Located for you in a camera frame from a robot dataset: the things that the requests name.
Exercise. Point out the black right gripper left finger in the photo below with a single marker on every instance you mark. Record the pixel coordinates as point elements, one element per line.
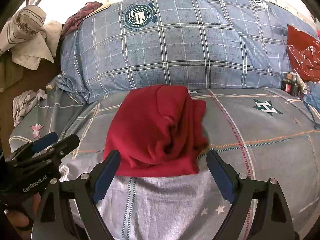
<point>54,219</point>

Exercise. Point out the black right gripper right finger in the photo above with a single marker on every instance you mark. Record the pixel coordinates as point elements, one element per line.
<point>272,219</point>

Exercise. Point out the dark red sweater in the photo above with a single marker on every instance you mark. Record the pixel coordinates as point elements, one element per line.
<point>158,132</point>

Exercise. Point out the person's left hand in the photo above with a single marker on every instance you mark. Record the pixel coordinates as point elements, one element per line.
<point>19,220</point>

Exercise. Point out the crumpled grey white cloth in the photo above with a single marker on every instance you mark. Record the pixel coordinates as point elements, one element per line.
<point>24,103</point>

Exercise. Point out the grey plaid bed quilt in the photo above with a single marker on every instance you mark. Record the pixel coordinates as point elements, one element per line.
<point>263,133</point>

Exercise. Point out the beige cloth pile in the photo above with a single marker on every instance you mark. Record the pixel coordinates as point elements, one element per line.
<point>30,38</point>

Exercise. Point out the dark small bottles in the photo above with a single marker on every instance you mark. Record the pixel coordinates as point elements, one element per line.
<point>291,85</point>

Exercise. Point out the maroon patterned cloth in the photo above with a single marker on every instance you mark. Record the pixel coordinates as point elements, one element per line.
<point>74,21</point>

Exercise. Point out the red plastic bag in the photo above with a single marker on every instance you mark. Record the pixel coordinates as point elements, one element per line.
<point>303,52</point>

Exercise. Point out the blue plaid pillow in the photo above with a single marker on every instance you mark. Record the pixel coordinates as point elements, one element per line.
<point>199,44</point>

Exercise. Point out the blue cloth with cord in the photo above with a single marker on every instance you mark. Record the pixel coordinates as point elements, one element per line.
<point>310,98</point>

